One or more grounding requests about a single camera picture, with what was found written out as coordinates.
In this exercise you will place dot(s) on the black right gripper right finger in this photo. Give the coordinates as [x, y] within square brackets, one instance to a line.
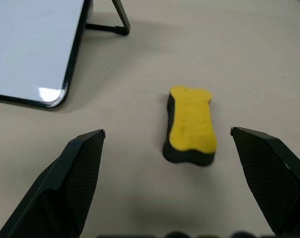
[273, 178]

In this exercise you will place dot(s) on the yellow and black eraser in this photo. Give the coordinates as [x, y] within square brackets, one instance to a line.
[192, 121]

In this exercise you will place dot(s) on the black whiteboard stand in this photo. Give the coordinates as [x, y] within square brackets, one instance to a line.
[120, 23]

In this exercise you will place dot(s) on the black-framed whiteboard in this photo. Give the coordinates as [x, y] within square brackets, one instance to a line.
[28, 49]

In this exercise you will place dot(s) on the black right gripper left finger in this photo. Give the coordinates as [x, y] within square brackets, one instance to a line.
[65, 188]

